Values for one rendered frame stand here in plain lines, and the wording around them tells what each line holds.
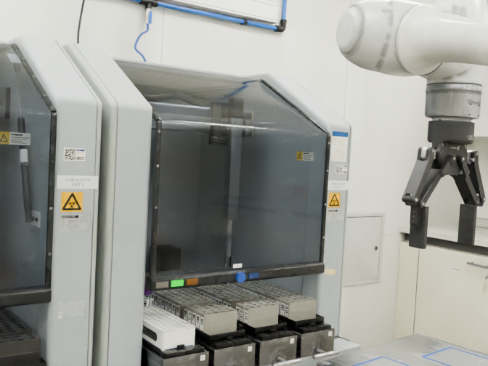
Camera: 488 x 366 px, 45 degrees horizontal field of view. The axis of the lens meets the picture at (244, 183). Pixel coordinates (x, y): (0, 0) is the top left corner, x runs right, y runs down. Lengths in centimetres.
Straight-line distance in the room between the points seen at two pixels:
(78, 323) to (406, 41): 102
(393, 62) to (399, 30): 5
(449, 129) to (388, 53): 20
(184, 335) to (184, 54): 161
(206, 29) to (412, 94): 157
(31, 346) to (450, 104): 104
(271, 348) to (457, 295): 216
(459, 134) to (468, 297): 273
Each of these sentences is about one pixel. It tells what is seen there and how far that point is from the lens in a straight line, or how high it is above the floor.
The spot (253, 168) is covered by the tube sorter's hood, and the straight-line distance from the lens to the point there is 170.
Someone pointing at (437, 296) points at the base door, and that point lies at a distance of 385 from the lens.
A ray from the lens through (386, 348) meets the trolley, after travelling 172.
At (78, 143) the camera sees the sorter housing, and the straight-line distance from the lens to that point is 146.
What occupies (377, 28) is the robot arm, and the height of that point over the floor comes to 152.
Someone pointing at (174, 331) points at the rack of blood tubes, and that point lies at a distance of 159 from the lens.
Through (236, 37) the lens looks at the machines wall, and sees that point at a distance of 307.
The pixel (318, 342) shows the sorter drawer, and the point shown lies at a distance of 187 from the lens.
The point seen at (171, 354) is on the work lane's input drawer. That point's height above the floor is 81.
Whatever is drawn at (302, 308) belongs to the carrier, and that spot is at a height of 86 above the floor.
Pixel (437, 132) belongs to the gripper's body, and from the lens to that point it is 105.
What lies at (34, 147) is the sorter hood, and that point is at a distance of 142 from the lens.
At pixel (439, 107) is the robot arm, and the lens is 104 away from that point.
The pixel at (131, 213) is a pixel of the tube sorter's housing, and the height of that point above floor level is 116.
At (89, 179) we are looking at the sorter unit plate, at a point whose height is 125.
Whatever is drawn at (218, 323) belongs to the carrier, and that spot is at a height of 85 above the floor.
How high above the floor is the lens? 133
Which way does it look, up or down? 3 degrees down
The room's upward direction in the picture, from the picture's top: 3 degrees clockwise
